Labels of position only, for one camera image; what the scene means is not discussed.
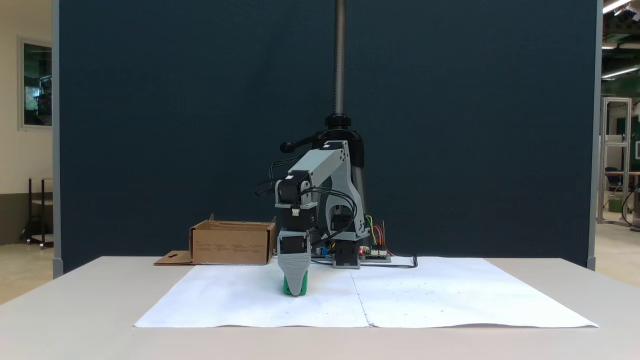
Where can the ceiling strip light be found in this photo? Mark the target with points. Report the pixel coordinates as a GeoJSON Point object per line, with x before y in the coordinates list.
{"type": "Point", "coordinates": [620, 72]}
{"type": "Point", "coordinates": [615, 6]}

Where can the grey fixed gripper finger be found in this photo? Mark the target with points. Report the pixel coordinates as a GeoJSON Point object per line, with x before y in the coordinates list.
{"type": "Point", "coordinates": [295, 272]}

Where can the green bin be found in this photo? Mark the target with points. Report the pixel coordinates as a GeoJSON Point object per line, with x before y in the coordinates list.
{"type": "Point", "coordinates": [615, 204]}

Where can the green die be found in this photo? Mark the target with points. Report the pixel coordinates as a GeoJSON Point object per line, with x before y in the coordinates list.
{"type": "Point", "coordinates": [286, 288]}

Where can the black shelf cart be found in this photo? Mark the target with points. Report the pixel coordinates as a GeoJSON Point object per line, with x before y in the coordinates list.
{"type": "Point", "coordinates": [41, 210]}

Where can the office chair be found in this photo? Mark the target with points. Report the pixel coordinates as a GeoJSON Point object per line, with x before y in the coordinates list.
{"type": "Point", "coordinates": [614, 177]}

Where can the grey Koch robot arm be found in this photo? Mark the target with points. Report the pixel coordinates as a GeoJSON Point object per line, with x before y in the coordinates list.
{"type": "Point", "coordinates": [320, 165]}

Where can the dark blue partition panel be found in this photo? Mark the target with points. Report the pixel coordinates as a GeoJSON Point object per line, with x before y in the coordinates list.
{"type": "Point", "coordinates": [150, 125]}

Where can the black tripod with metal pole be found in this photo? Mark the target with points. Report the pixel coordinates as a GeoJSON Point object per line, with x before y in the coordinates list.
{"type": "Point", "coordinates": [340, 60]}

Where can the aluminium profile frame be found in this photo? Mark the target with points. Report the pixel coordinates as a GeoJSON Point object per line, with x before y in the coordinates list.
{"type": "Point", "coordinates": [602, 160]}

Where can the blue circuit board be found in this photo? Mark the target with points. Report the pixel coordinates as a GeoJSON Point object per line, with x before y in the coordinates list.
{"type": "Point", "coordinates": [321, 253]}

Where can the framed wall window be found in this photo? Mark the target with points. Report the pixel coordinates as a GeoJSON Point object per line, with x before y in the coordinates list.
{"type": "Point", "coordinates": [37, 85]}

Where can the white paper sheet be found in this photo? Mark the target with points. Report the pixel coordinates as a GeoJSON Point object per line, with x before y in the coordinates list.
{"type": "Point", "coordinates": [240, 305]}
{"type": "Point", "coordinates": [460, 295]}

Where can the brown cardboard box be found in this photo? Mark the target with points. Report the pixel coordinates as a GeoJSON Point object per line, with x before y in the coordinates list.
{"type": "Point", "coordinates": [230, 245]}

